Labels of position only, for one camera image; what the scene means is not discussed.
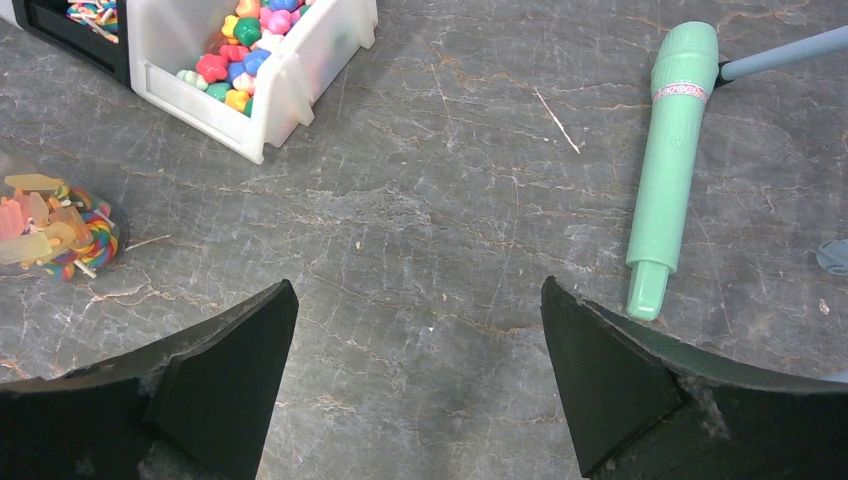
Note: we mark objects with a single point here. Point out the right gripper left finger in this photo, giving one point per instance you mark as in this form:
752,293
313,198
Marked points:
197,403

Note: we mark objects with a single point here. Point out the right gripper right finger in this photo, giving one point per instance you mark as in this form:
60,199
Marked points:
643,405

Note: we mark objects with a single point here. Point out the clear plastic jar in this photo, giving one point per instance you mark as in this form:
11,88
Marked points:
54,226

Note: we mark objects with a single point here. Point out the blue music stand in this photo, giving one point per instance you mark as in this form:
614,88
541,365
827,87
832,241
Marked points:
831,256

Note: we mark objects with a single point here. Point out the white star candy bin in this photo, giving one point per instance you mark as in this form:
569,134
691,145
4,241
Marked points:
164,37

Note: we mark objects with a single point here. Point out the black swirl lollipop bin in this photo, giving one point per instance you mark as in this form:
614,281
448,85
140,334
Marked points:
92,31

